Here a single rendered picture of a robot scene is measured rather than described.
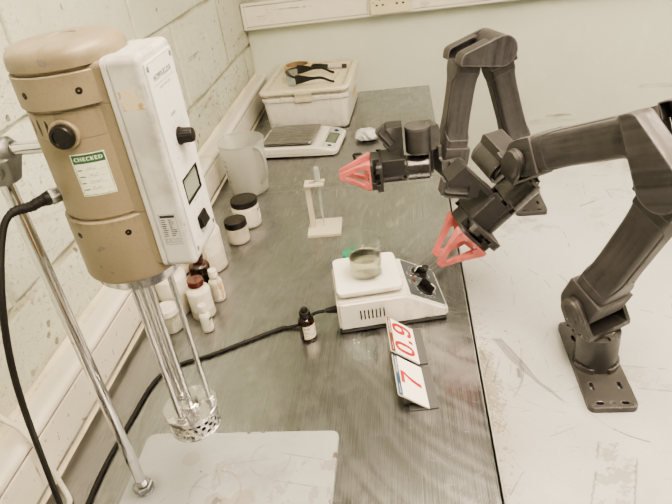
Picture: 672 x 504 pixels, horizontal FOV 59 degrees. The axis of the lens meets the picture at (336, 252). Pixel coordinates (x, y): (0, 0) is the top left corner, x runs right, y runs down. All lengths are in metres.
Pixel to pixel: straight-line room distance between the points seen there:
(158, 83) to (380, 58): 1.90
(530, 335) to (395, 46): 1.55
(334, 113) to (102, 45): 1.55
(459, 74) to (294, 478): 0.85
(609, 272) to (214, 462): 0.62
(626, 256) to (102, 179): 0.65
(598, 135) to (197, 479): 0.72
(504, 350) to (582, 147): 0.37
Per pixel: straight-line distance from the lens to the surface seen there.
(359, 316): 1.07
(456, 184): 0.96
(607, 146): 0.83
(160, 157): 0.55
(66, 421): 1.03
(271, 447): 0.92
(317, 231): 1.41
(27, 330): 1.02
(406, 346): 1.03
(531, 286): 1.20
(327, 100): 2.04
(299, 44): 2.42
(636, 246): 0.85
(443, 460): 0.89
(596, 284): 0.92
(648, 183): 0.78
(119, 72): 0.53
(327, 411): 0.97
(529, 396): 0.98
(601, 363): 1.00
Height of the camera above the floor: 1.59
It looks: 31 degrees down
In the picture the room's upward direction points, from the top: 8 degrees counter-clockwise
